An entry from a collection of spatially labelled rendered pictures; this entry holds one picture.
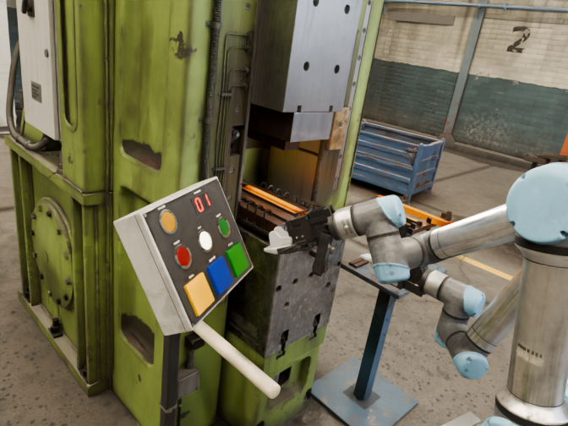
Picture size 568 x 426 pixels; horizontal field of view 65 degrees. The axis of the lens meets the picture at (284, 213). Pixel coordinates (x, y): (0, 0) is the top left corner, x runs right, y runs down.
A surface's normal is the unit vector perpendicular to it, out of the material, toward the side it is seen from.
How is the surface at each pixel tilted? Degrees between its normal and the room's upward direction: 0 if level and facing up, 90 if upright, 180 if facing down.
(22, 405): 0
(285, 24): 90
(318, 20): 90
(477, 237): 106
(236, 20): 90
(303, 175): 90
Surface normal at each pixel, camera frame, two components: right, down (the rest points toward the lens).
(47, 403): 0.14, -0.92
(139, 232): -0.33, 0.30
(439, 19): -0.69, 0.18
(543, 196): -0.81, -0.04
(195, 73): 0.70, 0.35
